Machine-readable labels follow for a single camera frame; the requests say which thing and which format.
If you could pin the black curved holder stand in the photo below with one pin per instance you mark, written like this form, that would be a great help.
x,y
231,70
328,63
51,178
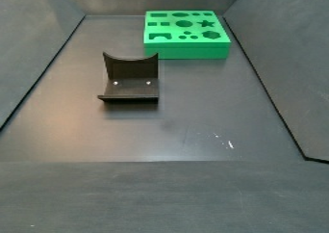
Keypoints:
x,y
131,73

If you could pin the green shape sorter box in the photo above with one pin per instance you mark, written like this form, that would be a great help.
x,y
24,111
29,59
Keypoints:
x,y
185,35

